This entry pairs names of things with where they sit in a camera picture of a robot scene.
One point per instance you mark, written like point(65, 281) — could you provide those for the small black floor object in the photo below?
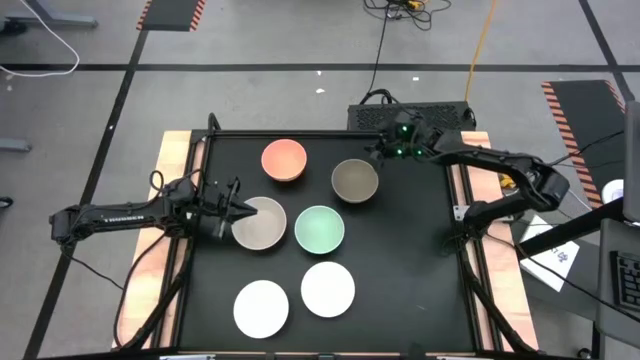
point(5, 202)

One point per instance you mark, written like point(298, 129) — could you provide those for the short grey desk foot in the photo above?
point(15, 145)

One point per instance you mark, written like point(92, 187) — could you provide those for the black keyboard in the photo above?
point(627, 280)

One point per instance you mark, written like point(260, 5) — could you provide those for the yellow connector plug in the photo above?
point(507, 181)

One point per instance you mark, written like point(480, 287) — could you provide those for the silver metal bracket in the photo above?
point(459, 212)

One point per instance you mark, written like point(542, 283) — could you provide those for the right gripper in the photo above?
point(407, 140)

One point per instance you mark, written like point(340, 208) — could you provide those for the taupe bowl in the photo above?
point(265, 227)

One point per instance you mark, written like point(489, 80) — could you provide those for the white round cup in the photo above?
point(614, 191)

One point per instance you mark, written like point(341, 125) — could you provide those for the mint green bowl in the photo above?
point(320, 229)

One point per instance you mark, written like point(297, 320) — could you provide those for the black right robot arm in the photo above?
point(500, 160)

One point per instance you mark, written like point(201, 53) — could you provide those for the grey desk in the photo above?
point(604, 300)

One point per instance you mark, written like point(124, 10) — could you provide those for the white plate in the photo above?
point(261, 308)

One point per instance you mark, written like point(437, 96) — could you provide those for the black stand bar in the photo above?
point(570, 227)

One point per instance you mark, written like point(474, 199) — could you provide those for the dark brown bowl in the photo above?
point(355, 179)

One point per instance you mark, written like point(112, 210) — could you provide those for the white bowl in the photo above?
point(327, 289)

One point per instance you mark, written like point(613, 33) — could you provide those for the black mat orange striped edges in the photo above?
point(170, 15)
point(585, 115)

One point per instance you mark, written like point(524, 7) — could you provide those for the grey monitor back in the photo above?
point(632, 160)

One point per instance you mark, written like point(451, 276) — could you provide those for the white paper sheet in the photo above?
point(550, 265)

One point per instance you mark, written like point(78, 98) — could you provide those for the long grey desk foot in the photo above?
point(60, 21)

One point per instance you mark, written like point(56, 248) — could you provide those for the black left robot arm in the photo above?
point(125, 217)

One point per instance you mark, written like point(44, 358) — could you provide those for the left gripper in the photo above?
point(215, 210)

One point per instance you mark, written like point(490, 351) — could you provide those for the black perforated computer case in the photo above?
point(440, 116)

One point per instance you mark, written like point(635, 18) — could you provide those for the black table mat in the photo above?
point(400, 300)

